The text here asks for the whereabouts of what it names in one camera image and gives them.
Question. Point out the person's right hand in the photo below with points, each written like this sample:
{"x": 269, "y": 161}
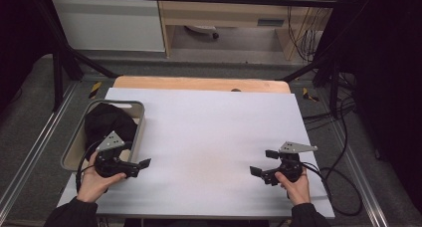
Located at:
{"x": 297, "y": 190}

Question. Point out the white cabinet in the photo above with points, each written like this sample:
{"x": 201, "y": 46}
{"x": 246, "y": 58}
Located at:
{"x": 109, "y": 24}

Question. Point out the black curtain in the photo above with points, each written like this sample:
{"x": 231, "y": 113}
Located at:
{"x": 18, "y": 38}
{"x": 388, "y": 87}

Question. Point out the office chair base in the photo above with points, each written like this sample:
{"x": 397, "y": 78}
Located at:
{"x": 202, "y": 29}

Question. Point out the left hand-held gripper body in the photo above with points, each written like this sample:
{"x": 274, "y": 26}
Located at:
{"x": 111, "y": 164}

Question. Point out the grey plastic bin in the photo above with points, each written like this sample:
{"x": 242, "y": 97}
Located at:
{"x": 140, "y": 120}

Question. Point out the black cloth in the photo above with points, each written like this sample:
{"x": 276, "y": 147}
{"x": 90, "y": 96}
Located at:
{"x": 106, "y": 120}

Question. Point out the person's left hand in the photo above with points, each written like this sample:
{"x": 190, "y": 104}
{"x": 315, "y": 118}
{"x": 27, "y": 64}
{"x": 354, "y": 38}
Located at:
{"x": 93, "y": 185}

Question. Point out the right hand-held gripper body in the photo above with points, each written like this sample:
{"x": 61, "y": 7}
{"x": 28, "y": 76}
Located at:
{"x": 288, "y": 164}

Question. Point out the aluminium floor rail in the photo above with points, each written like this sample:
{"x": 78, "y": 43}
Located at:
{"x": 36, "y": 144}
{"x": 358, "y": 180}

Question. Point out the wooden board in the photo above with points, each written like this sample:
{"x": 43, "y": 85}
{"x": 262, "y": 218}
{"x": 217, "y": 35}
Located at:
{"x": 199, "y": 84}

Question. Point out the black metal stand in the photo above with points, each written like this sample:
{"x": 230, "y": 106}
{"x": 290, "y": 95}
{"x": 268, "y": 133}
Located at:
{"x": 333, "y": 84}
{"x": 59, "y": 74}

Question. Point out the yellow black tape marker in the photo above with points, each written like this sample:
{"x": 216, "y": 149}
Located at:
{"x": 309, "y": 95}
{"x": 95, "y": 89}

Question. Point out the wooden desk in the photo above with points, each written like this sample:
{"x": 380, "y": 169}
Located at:
{"x": 219, "y": 13}

